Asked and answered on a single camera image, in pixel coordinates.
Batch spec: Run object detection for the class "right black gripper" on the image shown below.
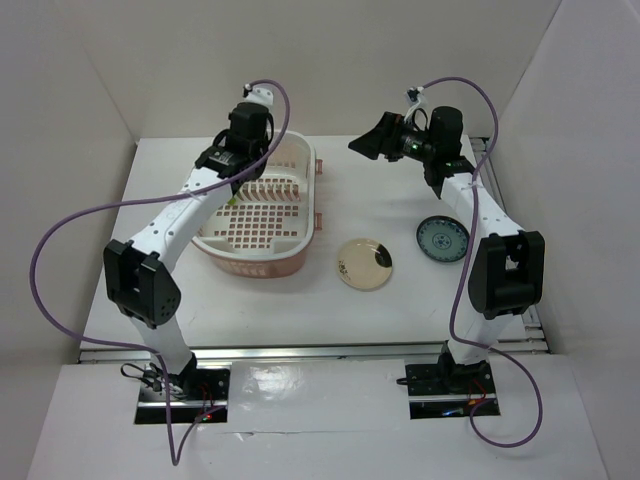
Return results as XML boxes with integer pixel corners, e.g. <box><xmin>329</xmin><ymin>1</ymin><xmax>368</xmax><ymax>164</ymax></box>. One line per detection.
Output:
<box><xmin>348</xmin><ymin>112</ymin><xmax>436</xmax><ymax>163</ymax></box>

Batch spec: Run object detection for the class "beige plate with black mark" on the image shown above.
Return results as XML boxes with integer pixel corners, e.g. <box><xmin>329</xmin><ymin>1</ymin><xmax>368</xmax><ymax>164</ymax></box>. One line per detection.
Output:
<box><xmin>336</xmin><ymin>238</ymin><xmax>393</xmax><ymax>291</ymax></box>

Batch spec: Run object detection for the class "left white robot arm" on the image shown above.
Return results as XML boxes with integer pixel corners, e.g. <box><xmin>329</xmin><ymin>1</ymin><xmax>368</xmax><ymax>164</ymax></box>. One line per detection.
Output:
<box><xmin>103</xmin><ymin>102</ymin><xmax>274</xmax><ymax>399</ymax></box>

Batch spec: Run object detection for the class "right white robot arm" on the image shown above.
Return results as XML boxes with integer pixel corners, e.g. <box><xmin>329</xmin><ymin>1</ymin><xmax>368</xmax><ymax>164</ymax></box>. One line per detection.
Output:
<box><xmin>348</xmin><ymin>106</ymin><xmax>545</xmax><ymax>393</ymax></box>

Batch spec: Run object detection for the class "white pink dish rack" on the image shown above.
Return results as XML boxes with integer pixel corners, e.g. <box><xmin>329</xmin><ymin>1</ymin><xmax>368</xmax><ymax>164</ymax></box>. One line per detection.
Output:
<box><xmin>192</xmin><ymin>132</ymin><xmax>322</xmax><ymax>279</ymax></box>

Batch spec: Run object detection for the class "blue patterned plate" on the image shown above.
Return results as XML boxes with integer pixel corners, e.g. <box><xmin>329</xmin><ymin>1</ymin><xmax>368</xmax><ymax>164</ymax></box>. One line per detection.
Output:
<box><xmin>416</xmin><ymin>215</ymin><xmax>470</xmax><ymax>263</ymax></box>

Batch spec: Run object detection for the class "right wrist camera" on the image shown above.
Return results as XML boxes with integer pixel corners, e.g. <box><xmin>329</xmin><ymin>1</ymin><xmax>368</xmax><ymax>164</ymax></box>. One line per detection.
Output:
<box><xmin>405</xmin><ymin>86</ymin><xmax>427</xmax><ymax>108</ymax></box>

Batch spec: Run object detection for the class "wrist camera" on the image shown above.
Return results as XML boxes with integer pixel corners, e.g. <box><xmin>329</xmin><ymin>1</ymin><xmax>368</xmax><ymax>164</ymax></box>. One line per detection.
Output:
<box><xmin>243</xmin><ymin>84</ymin><xmax>274</xmax><ymax>108</ymax></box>
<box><xmin>405</xmin><ymin>86</ymin><xmax>427</xmax><ymax>108</ymax></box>

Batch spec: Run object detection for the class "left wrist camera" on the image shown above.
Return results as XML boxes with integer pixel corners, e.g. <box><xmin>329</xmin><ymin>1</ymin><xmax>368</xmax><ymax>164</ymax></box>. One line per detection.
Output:
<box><xmin>243</xmin><ymin>84</ymin><xmax>274</xmax><ymax>108</ymax></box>

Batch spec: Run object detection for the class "aluminium rail frame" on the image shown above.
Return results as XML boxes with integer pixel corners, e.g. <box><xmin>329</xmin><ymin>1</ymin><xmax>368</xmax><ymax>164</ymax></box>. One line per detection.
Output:
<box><xmin>77</xmin><ymin>134</ymin><xmax>554</xmax><ymax>365</ymax></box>

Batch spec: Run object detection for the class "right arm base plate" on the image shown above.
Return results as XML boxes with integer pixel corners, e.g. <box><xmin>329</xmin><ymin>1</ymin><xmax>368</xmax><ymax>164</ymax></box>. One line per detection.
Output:
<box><xmin>396</xmin><ymin>362</ymin><xmax>500</xmax><ymax>420</ymax></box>

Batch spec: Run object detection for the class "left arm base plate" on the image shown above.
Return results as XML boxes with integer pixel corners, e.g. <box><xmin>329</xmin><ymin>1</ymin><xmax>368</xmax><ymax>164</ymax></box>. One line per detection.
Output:
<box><xmin>134</xmin><ymin>365</ymin><xmax>231</xmax><ymax>425</ymax></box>

